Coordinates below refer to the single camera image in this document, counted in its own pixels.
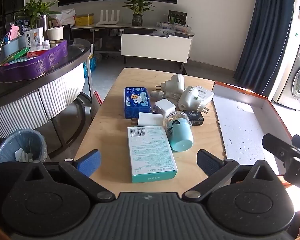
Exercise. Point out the orange cardboard box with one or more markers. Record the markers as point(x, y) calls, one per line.
point(240, 130)

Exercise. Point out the leafy green potted plant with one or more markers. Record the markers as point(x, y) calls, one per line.
point(37, 7)

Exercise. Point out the white flat charger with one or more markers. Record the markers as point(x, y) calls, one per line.
point(148, 118)

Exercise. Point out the white plastic bag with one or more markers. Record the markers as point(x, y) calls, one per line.
point(66, 17)

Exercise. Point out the pink sticky notes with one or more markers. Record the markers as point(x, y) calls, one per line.
point(13, 32)

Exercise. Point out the clear plastic organiser boxes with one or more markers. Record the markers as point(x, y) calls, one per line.
point(173, 27)

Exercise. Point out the light blue mosquito liquid bottle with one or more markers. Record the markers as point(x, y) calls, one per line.
point(180, 136)

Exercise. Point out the white router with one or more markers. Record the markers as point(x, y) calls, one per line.
point(108, 23)

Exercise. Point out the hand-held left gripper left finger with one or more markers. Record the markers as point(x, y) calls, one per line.
point(90, 162)

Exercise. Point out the purple patterned tray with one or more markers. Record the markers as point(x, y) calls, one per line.
point(27, 67)

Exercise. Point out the long television cabinet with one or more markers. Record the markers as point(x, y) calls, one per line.
point(140, 27)

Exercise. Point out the small white cardboard box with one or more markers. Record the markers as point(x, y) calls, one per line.
point(206, 95)

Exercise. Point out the round fluted coffee table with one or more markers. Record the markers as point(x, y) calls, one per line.
point(27, 105)

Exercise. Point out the dark green box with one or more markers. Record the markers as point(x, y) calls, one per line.
point(177, 17)

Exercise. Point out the red plastic strip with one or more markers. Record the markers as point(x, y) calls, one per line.
point(97, 98)

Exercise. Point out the green flat box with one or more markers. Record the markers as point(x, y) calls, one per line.
point(20, 53)

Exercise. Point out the dark blue curtain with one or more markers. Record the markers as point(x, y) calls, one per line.
point(265, 30)

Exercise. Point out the blue plastic bag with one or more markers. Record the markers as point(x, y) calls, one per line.
point(90, 65)

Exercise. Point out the stainless steel tumbler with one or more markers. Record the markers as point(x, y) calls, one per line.
point(43, 23)

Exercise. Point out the red flat box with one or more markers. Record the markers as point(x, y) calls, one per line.
point(37, 53)

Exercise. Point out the blue dental floss box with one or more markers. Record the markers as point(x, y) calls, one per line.
point(137, 102)

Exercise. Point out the grey plastic bag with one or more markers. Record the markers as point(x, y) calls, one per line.
point(162, 32)

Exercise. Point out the black phone stand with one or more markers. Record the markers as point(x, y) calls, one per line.
point(67, 33)

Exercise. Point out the teal white bandage box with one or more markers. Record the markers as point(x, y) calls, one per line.
point(151, 152)

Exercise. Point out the white cube charger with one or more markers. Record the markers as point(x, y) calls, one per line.
point(165, 106)

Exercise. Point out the blue lined trash bin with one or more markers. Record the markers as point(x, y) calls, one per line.
point(38, 142)

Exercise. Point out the grey pen holder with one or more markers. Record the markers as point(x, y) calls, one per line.
point(11, 48)

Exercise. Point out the white blue medicine box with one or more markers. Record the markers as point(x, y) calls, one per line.
point(35, 38)

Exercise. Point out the yellow tin box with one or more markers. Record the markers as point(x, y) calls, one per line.
point(84, 20)

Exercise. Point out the white paper cup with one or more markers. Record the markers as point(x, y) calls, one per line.
point(55, 33)

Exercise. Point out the small black box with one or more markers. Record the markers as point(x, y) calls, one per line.
point(196, 117)

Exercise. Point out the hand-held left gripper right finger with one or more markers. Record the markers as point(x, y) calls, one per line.
point(206, 162)

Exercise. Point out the white plug-in mosquito heater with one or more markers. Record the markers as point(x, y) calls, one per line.
point(190, 100)
point(176, 82)

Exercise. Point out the potted plant in dark vase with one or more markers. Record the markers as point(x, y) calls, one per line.
point(137, 20)

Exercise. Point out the clear bottle with white cap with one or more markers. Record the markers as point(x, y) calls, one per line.
point(157, 95)

